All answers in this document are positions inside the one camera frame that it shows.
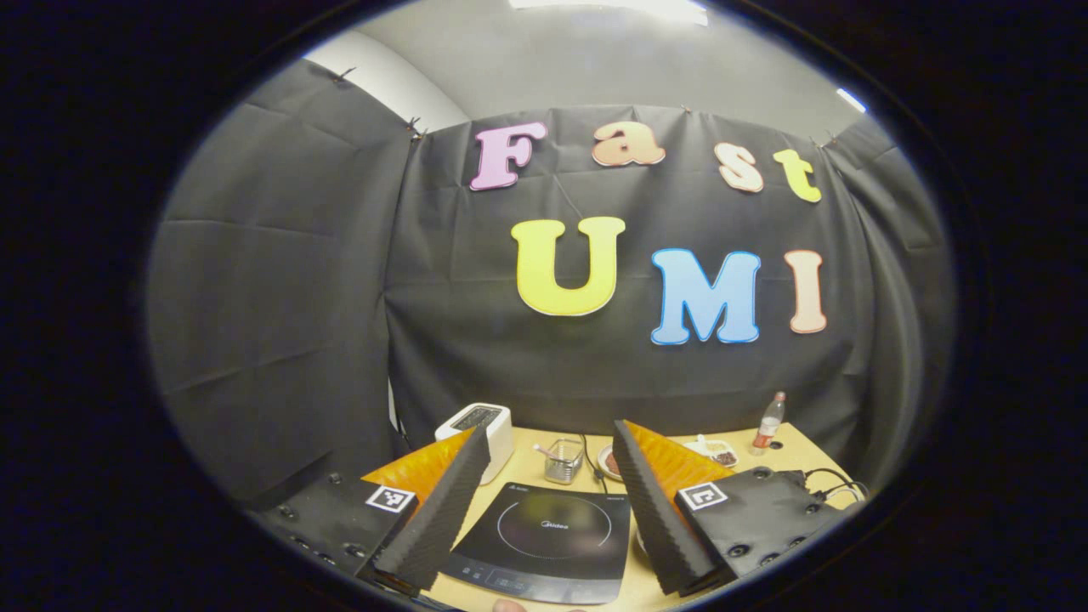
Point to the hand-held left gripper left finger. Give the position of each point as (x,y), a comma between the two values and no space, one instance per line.
(442,518)

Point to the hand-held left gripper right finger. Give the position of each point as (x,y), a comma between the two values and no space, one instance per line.
(654,510)

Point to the black induction cooktop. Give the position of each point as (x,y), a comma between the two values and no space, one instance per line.
(552,527)

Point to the red meat slices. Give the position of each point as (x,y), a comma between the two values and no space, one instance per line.
(612,463)

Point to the white oval plate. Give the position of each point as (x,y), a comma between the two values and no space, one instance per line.
(603,463)

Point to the white divided dish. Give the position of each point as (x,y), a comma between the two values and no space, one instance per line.
(704,444)

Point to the pile of dark red beans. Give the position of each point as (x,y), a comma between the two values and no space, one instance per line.
(724,458)

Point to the white toaster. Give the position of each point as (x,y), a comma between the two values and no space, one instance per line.
(497,425)

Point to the clear plastic water bottle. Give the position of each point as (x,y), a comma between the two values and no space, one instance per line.
(769,425)

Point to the ceiling light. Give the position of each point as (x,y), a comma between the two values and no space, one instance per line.
(612,7)

